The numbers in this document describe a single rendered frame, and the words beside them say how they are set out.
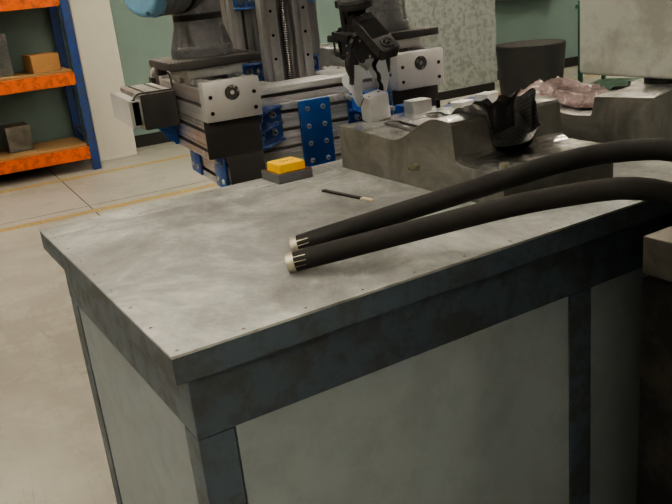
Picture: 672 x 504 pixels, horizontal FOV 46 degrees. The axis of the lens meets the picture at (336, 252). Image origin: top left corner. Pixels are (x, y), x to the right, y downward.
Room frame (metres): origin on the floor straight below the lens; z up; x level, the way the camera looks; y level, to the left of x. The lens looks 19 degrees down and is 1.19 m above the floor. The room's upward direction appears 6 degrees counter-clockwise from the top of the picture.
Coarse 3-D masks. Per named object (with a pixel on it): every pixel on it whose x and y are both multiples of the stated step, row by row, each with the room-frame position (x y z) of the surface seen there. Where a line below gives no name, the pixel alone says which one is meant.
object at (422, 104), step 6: (408, 102) 1.73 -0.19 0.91; (414, 102) 1.72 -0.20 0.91; (420, 102) 1.73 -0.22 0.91; (426, 102) 1.74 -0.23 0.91; (390, 108) 1.83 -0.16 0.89; (396, 108) 1.78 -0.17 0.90; (402, 108) 1.76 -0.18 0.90; (408, 108) 1.73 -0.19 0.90; (414, 108) 1.72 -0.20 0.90; (420, 108) 1.73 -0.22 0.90; (426, 108) 1.74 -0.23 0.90
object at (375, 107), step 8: (344, 96) 1.78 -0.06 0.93; (368, 96) 1.68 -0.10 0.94; (376, 96) 1.67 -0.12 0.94; (384, 96) 1.68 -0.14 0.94; (352, 104) 1.73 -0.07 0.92; (368, 104) 1.66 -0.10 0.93; (376, 104) 1.67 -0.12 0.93; (384, 104) 1.68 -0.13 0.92; (360, 112) 1.71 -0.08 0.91; (368, 112) 1.67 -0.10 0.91; (376, 112) 1.67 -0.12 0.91; (384, 112) 1.68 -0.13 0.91; (368, 120) 1.68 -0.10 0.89; (376, 120) 1.67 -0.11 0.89
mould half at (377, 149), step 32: (544, 96) 1.50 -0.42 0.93; (352, 128) 1.63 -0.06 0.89; (384, 128) 1.61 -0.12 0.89; (416, 128) 1.44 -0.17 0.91; (448, 128) 1.36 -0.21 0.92; (480, 128) 1.38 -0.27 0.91; (544, 128) 1.45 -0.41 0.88; (352, 160) 1.64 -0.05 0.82; (384, 160) 1.53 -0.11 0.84; (416, 160) 1.44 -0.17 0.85; (448, 160) 1.36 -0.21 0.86; (480, 160) 1.35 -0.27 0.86; (512, 160) 1.33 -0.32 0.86; (512, 192) 1.25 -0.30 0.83
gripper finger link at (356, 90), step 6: (354, 66) 1.65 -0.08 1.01; (360, 66) 1.66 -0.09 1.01; (354, 72) 1.65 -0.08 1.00; (360, 72) 1.66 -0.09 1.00; (342, 78) 1.71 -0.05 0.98; (348, 78) 1.69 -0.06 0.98; (354, 78) 1.66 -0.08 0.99; (360, 78) 1.66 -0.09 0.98; (348, 84) 1.69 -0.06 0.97; (354, 84) 1.66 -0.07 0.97; (360, 84) 1.67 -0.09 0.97; (354, 90) 1.66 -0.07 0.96; (360, 90) 1.67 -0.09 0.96; (354, 96) 1.67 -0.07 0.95; (360, 96) 1.67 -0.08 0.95; (360, 102) 1.67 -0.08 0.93
